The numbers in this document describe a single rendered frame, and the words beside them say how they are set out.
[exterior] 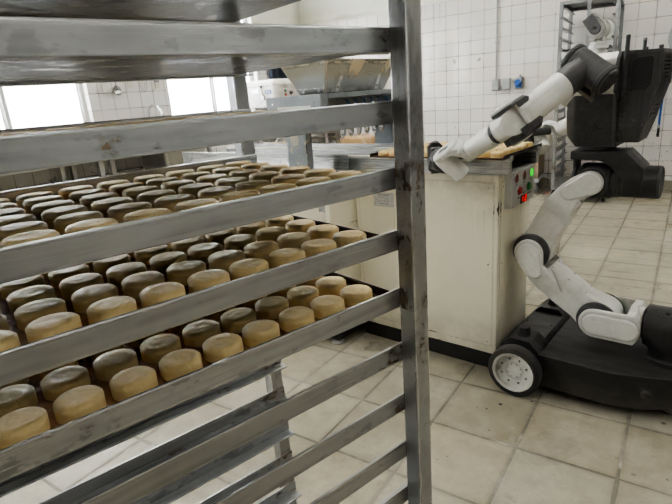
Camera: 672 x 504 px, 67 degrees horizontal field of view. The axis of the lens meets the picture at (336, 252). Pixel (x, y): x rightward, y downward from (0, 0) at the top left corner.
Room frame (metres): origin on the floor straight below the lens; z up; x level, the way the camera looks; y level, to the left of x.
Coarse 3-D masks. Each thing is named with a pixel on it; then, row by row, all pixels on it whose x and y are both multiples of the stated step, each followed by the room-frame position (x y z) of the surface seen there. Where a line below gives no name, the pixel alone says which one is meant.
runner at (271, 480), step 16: (400, 400) 0.70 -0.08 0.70; (368, 416) 0.66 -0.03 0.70; (384, 416) 0.68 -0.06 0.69; (336, 432) 0.62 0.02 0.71; (352, 432) 0.64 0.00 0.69; (320, 448) 0.60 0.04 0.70; (336, 448) 0.62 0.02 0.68; (288, 464) 0.57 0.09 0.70; (304, 464) 0.59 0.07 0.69; (256, 480) 0.54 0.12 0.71; (272, 480) 0.55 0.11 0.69; (288, 480) 0.57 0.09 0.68; (240, 496) 0.52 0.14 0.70; (256, 496) 0.54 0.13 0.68
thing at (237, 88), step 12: (228, 84) 1.05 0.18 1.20; (240, 84) 1.05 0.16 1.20; (228, 96) 1.06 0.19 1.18; (240, 96) 1.05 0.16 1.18; (240, 108) 1.04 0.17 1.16; (240, 144) 1.04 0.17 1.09; (252, 144) 1.05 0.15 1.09; (276, 372) 1.05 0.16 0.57; (276, 384) 1.05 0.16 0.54; (276, 444) 1.05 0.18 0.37; (288, 444) 1.05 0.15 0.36; (276, 456) 1.06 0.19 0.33
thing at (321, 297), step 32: (288, 288) 0.77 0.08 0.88; (320, 288) 0.76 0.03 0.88; (352, 288) 0.74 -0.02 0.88; (224, 320) 0.66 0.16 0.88; (256, 320) 0.64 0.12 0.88; (288, 320) 0.64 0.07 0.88; (128, 352) 0.58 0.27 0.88; (160, 352) 0.58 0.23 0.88; (192, 352) 0.56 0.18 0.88; (224, 352) 0.56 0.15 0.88; (32, 384) 0.55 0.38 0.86; (64, 384) 0.51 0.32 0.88; (96, 384) 0.54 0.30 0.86; (128, 384) 0.50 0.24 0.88; (160, 384) 0.53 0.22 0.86; (0, 416) 0.47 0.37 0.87; (32, 416) 0.45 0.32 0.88; (64, 416) 0.46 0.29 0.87; (0, 448) 0.42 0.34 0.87
